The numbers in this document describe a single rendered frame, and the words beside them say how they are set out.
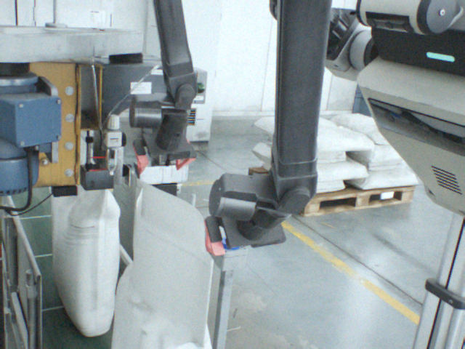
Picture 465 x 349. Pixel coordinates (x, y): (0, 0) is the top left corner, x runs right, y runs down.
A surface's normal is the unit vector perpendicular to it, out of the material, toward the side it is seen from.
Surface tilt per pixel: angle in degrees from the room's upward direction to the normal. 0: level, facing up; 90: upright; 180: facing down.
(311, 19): 118
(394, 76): 40
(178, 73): 102
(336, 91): 90
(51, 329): 0
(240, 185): 29
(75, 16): 90
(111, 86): 90
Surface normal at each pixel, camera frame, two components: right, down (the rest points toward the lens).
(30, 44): 0.89, 0.23
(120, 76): 0.47, 0.33
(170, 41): 0.29, 0.49
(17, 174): 0.71, 0.32
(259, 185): 0.36, -0.65
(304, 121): 0.16, 0.74
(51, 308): 0.11, -0.94
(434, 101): -0.48, -0.68
